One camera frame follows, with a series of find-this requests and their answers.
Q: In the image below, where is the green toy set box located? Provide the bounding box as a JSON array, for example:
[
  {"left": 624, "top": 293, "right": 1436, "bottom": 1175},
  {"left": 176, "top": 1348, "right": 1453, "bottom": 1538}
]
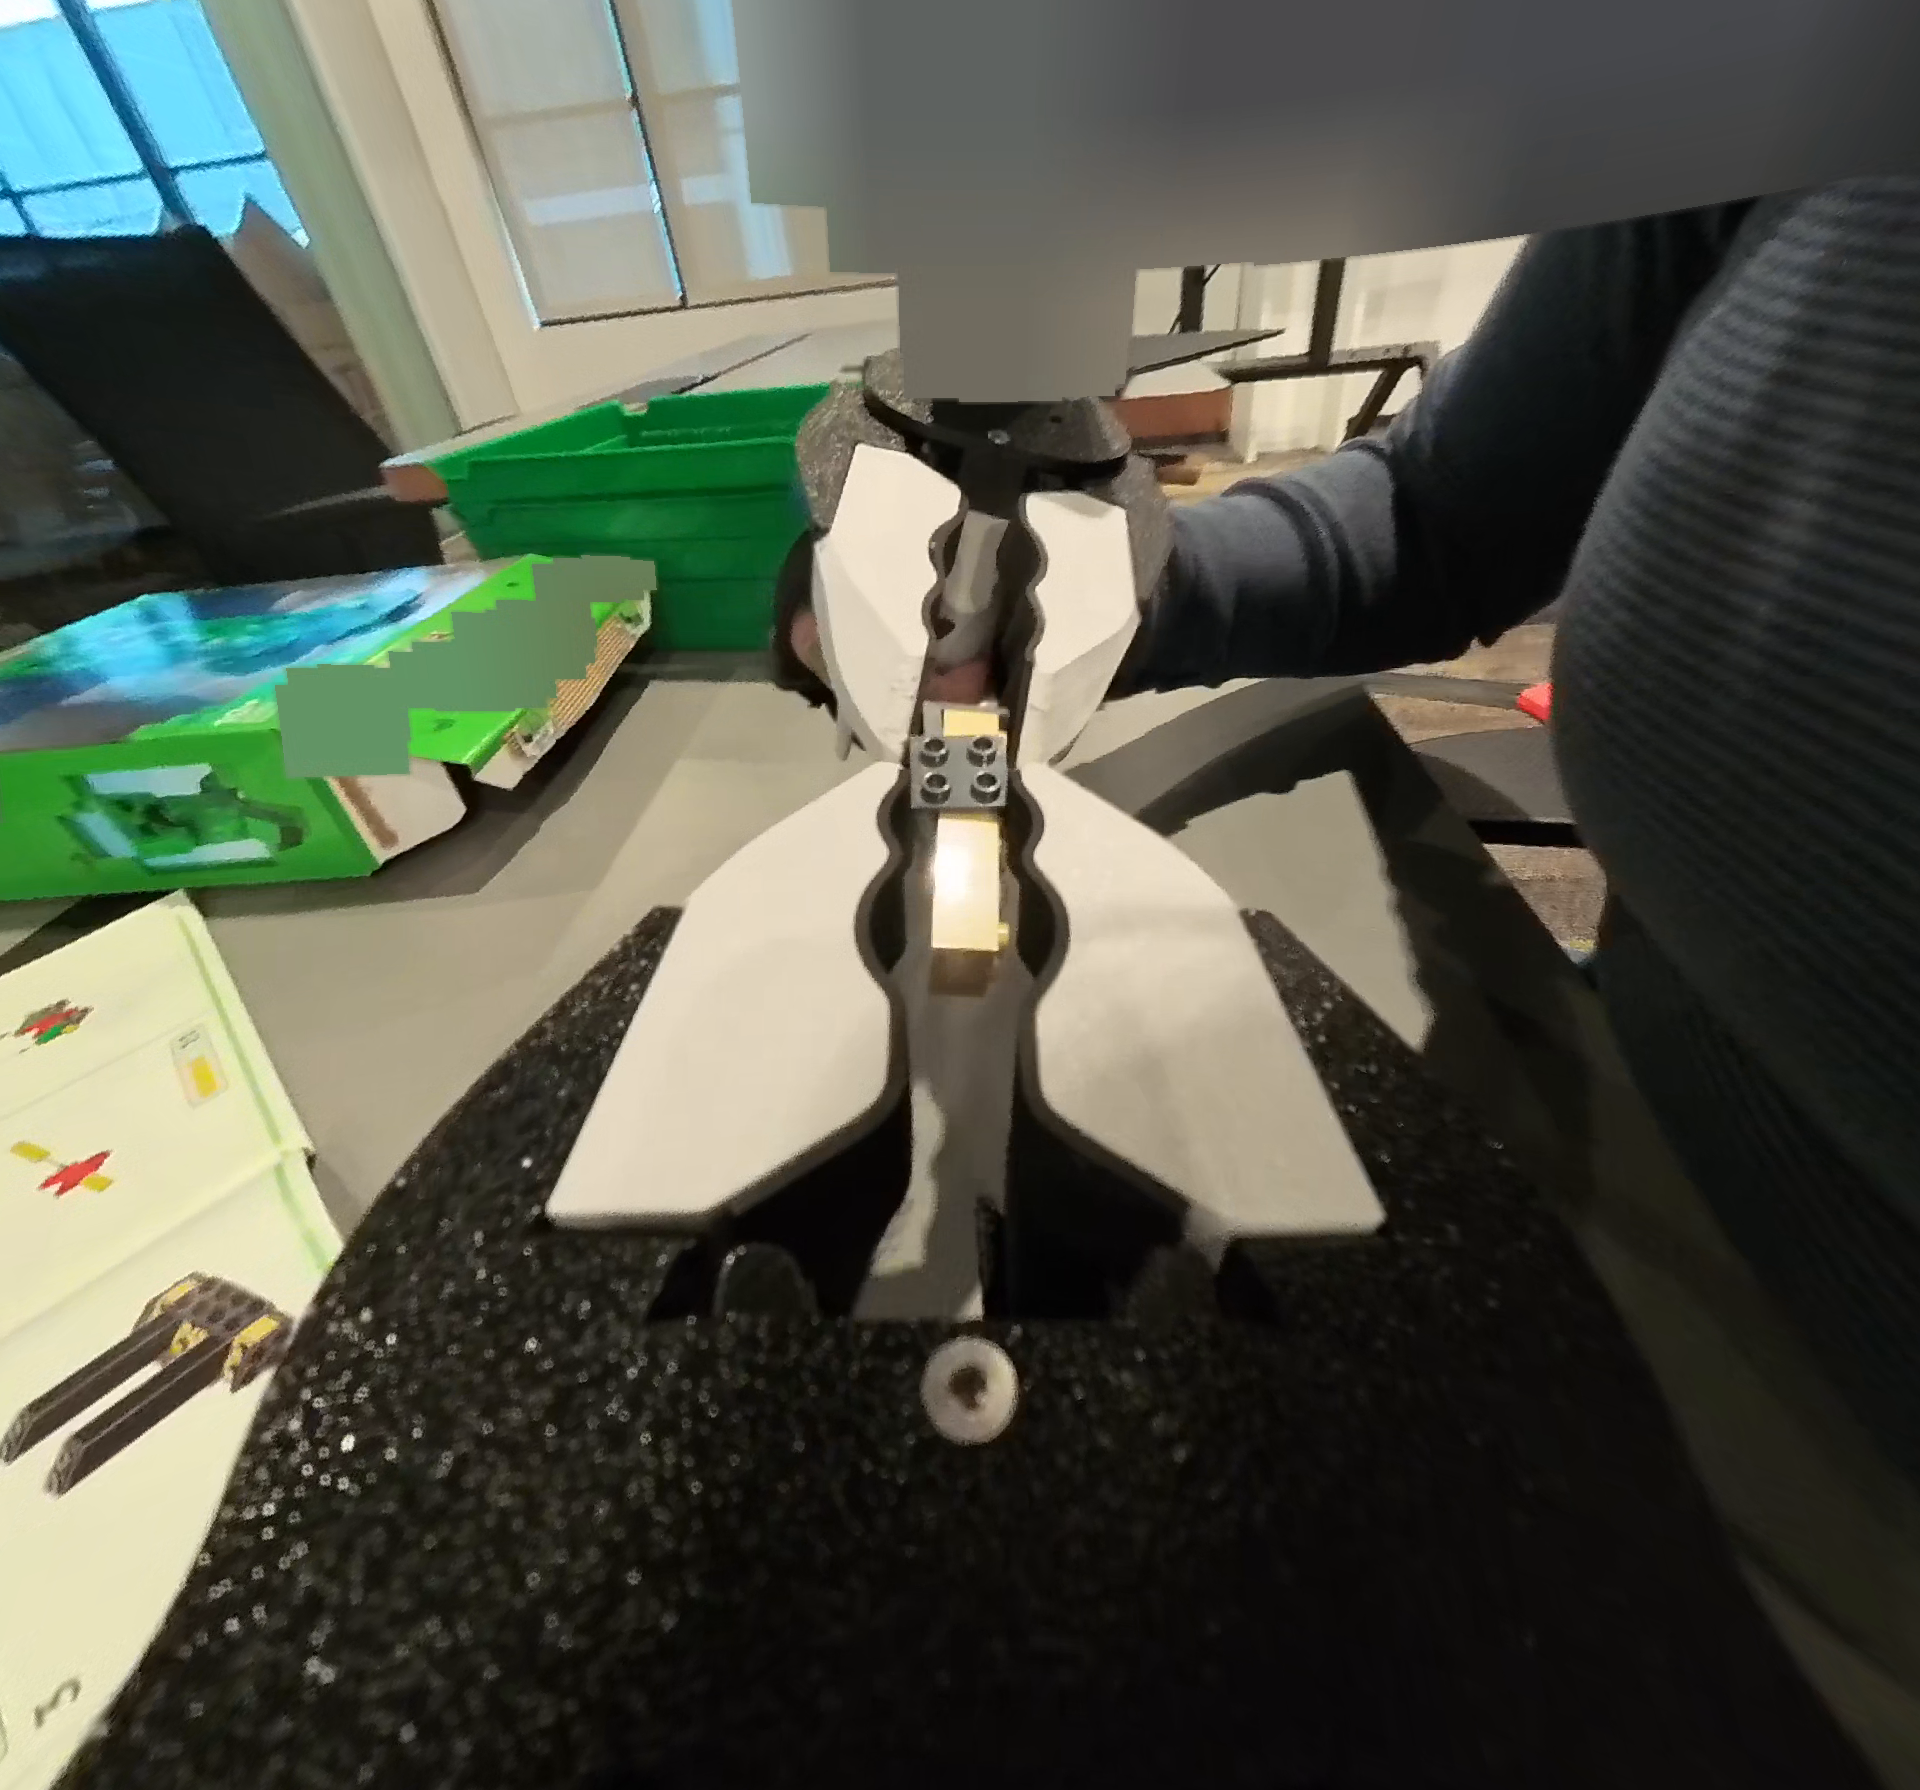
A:
[{"left": 0, "top": 553, "right": 662, "bottom": 908}]

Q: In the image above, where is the blue-paned window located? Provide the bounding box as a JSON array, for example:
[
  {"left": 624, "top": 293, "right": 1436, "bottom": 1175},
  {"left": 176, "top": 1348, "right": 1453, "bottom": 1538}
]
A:
[{"left": 0, "top": 0, "right": 309, "bottom": 240}]

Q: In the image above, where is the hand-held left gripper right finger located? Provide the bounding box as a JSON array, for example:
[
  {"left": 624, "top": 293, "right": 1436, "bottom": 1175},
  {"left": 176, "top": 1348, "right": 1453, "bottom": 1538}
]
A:
[{"left": 1020, "top": 768, "right": 1386, "bottom": 1240}]

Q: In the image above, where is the black-legged background table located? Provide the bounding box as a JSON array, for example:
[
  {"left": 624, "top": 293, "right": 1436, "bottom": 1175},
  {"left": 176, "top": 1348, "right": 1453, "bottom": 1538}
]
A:
[{"left": 1121, "top": 257, "right": 1446, "bottom": 464}]

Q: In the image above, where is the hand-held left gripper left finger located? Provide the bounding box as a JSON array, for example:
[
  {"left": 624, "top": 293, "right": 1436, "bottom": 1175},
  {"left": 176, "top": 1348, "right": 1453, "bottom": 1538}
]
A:
[{"left": 546, "top": 768, "right": 919, "bottom": 1232}]

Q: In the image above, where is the tan long toy brick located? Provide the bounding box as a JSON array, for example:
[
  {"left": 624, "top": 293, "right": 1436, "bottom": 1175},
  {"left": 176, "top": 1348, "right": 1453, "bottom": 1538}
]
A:
[{"left": 925, "top": 700, "right": 1010, "bottom": 994}]

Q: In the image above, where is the grey square toy brick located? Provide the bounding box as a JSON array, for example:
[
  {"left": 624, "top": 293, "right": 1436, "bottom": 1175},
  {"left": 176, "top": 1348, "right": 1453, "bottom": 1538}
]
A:
[{"left": 905, "top": 729, "right": 1010, "bottom": 815}]

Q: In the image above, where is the brown cardboard sheet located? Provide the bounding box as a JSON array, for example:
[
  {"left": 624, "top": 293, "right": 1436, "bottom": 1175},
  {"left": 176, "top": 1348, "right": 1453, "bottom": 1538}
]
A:
[{"left": 224, "top": 192, "right": 383, "bottom": 390}]

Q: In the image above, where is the person's right hand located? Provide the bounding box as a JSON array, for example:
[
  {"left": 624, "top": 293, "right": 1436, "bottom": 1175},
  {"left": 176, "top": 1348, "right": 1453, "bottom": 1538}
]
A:
[{"left": 772, "top": 545, "right": 842, "bottom": 715}]

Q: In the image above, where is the person's right forearm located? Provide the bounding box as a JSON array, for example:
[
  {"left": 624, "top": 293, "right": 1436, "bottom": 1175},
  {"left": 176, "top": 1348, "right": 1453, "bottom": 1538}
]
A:
[{"left": 1117, "top": 206, "right": 1764, "bottom": 700}]

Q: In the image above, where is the stack of green plastic crates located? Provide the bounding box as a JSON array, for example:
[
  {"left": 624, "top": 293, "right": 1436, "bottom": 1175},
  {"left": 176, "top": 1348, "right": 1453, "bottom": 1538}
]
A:
[{"left": 381, "top": 380, "right": 845, "bottom": 656}]

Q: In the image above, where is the pale green instruction booklet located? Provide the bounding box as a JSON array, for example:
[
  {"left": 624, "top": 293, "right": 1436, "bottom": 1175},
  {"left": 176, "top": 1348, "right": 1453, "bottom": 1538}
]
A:
[{"left": 0, "top": 890, "right": 350, "bottom": 1790}]

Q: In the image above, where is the person's torso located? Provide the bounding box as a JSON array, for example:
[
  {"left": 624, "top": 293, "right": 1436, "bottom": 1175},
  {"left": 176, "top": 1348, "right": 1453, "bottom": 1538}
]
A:
[{"left": 1548, "top": 178, "right": 1920, "bottom": 1790}]

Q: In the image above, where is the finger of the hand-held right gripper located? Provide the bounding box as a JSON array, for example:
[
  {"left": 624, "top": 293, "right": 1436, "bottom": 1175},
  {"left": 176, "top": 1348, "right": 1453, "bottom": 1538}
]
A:
[
  {"left": 814, "top": 443, "right": 965, "bottom": 770},
  {"left": 1017, "top": 489, "right": 1147, "bottom": 776}
]

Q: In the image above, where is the white-framed window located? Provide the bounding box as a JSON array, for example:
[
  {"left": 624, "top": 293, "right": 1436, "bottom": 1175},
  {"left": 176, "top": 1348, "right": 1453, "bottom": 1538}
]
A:
[{"left": 381, "top": 0, "right": 901, "bottom": 330}]

